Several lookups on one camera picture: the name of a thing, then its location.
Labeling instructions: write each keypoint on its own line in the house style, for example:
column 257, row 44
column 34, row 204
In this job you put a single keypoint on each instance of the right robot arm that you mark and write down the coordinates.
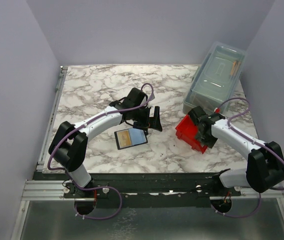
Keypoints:
column 265, row 162

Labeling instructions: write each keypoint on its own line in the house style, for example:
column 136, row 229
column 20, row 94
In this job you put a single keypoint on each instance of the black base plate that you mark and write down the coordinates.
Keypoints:
column 137, row 190

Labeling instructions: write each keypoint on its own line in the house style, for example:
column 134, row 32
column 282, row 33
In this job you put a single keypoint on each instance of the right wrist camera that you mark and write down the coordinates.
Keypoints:
column 198, row 112

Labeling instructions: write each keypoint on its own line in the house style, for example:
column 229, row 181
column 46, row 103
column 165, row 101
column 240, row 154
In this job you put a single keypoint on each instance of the black leather card holder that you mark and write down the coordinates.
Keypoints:
column 130, row 137

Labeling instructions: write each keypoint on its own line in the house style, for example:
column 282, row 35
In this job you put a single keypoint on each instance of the red plastic bin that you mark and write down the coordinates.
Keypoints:
column 186, row 131

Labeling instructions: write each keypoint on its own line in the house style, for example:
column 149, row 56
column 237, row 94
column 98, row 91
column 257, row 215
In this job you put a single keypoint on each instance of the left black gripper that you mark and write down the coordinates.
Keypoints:
column 154, row 123

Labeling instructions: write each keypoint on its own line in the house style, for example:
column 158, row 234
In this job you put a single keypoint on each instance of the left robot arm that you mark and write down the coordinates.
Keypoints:
column 69, row 145

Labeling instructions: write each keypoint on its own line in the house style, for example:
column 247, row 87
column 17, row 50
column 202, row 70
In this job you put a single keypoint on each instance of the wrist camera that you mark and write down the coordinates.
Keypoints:
column 198, row 112
column 135, row 98

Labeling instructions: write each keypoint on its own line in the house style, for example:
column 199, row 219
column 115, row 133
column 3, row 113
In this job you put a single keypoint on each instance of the aluminium mounting rail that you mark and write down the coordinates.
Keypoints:
column 53, row 190

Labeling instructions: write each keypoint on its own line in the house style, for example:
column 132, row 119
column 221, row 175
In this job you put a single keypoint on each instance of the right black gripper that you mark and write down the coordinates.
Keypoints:
column 209, row 143

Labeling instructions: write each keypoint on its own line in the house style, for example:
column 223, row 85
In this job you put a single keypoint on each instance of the clear plastic storage box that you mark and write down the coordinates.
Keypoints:
column 216, row 79

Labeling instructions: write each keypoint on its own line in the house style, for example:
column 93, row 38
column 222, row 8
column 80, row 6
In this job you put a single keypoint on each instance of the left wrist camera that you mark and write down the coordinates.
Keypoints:
column 135, row 98

